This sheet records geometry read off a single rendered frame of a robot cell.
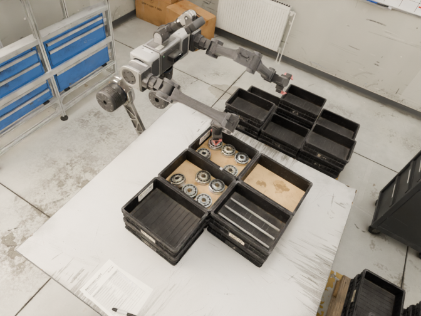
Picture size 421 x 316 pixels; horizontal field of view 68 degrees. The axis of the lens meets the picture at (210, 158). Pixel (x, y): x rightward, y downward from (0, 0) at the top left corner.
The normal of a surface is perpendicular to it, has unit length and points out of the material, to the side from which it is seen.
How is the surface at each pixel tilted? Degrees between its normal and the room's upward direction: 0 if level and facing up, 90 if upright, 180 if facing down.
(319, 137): 0
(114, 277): 0
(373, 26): 90
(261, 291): 0
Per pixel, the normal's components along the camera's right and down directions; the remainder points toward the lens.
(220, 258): 0.12, -0.62
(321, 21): -0.50, 0.63
